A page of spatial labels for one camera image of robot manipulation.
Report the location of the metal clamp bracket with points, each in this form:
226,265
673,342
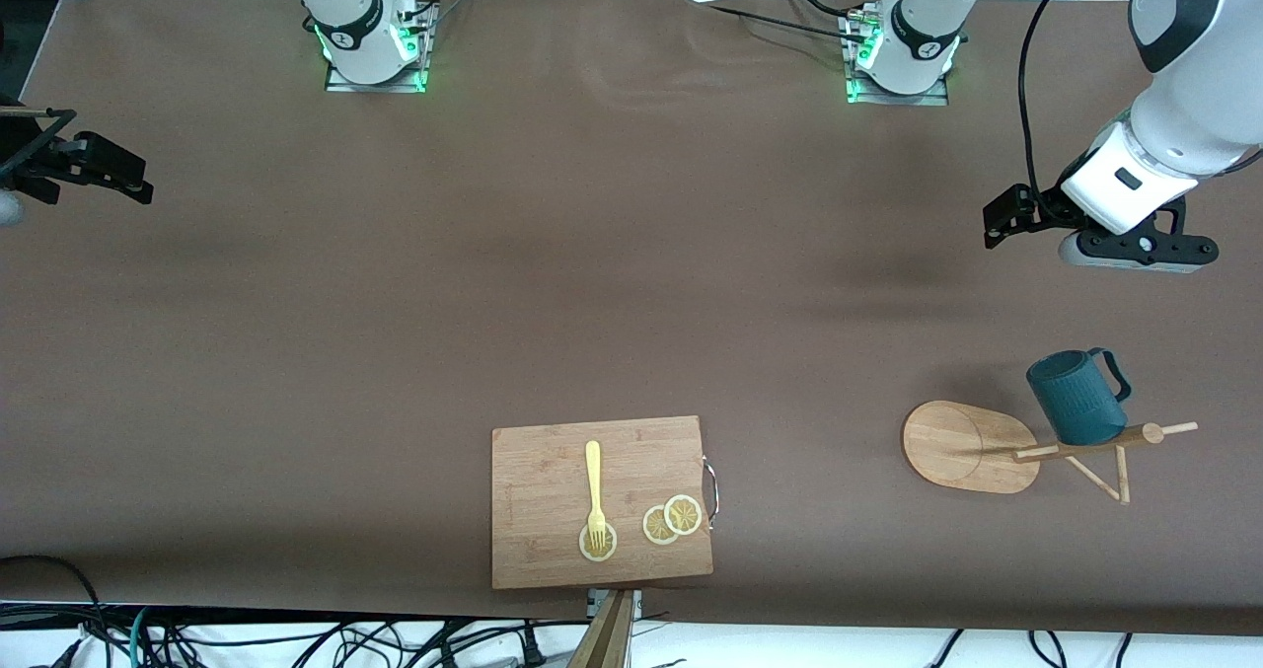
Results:
594,604

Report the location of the yellow plastic fork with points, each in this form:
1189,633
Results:
593,471

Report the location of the wooden beam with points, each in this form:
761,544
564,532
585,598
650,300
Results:
607,643

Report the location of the wooden cup rack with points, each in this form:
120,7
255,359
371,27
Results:
957,446

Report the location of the teal cup yellow inside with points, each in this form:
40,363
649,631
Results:
1076,402

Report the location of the lemon slice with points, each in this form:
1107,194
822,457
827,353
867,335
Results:
683,515
609,549
653,528

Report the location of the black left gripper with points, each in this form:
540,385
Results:
1044,205

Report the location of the brown table cover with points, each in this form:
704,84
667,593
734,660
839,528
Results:
631,283

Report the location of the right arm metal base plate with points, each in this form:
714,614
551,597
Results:
375,87

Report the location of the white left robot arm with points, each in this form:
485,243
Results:
1194,106

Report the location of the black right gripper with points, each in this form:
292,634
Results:
28,149

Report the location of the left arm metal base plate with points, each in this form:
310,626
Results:
898,100

